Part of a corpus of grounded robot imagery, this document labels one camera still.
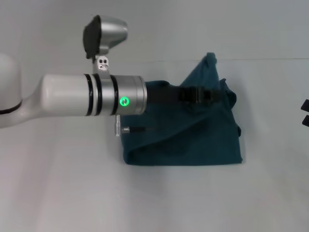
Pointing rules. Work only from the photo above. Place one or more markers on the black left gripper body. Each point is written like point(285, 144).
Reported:
point(169, 95)

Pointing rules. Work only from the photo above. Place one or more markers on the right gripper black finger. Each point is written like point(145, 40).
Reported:
point(305, 105)
point(306, 120)

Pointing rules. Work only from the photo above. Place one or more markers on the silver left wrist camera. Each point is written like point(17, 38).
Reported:
point(102, 65)

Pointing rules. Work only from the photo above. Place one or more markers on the blue shirt with white print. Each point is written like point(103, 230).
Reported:
point(193, 133)

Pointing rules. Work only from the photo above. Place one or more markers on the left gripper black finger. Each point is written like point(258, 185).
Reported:
point(212, 95)

